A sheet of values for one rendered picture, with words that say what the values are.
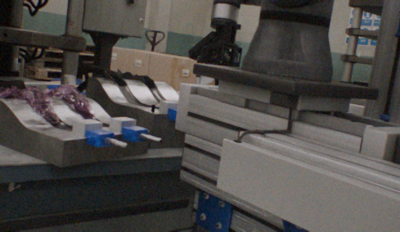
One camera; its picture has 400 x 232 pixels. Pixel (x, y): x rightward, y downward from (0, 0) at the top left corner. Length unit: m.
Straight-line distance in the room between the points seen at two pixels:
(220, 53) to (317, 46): 0.53
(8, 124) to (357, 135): 0.72
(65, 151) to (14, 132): 0.15
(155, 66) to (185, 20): 4.94
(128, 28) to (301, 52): 1.44
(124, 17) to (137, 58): 3.49
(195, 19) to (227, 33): 9.13
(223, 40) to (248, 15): 8.49
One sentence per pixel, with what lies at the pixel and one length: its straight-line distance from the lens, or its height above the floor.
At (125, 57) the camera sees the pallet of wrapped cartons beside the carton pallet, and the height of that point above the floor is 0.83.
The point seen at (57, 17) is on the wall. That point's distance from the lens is 8.57.
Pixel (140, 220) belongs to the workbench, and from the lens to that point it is 1.23.
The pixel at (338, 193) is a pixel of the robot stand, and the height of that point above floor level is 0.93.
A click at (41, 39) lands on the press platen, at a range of 1.86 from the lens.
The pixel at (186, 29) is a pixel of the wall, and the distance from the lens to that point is 10.24.
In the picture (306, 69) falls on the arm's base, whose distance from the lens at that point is 0.74.
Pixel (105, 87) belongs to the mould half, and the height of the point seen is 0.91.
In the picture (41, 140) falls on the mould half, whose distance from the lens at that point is 1.00.
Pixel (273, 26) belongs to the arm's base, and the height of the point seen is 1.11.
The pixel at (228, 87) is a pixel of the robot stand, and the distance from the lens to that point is 0.81.
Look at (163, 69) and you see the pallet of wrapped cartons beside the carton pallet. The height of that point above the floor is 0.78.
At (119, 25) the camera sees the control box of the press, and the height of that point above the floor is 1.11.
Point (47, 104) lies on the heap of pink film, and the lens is 1.11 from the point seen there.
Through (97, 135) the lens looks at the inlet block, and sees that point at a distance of 0.97.
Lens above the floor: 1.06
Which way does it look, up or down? 8 degrees down
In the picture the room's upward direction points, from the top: 8 degrees clockwise
